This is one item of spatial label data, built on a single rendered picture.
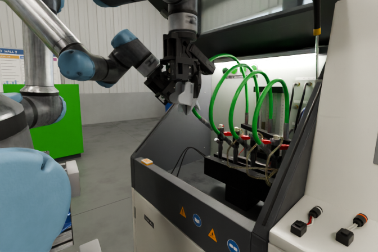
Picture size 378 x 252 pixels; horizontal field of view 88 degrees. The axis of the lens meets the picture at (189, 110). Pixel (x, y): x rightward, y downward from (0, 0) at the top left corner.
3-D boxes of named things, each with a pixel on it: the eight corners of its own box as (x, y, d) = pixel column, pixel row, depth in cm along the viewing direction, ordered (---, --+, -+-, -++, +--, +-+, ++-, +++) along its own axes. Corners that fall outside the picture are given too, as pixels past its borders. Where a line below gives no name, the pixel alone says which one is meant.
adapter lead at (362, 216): (347, 247, 39) (349, 238, 38) (334, 240, 40) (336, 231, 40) (368, 223, 45) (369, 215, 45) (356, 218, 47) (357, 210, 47)
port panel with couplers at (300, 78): (286, 139, 88) (290, 70, 84) (288, 138, 91) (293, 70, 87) (319, 146, 79) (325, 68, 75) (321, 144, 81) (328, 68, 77)
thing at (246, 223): (134, 190, 95) (133, 158, 93) (143, 187, 98) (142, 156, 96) (248, 290, 49) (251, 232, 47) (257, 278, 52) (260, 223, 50)
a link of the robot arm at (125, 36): (112, 44, 66) (129, 26, 64) (137, 68, 70) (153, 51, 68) (104, 46, 59) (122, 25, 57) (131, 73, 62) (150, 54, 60)
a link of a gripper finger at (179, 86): (166, 115, 54) (166, 81, 53) (183, 113, 58) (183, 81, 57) (173, 116, 52) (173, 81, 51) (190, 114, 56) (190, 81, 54)
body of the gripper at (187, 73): (159, 81, 52) (158, 34, 51) (184, 81, 58) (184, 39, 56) (176, 81, 47) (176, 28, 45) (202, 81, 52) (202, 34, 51)
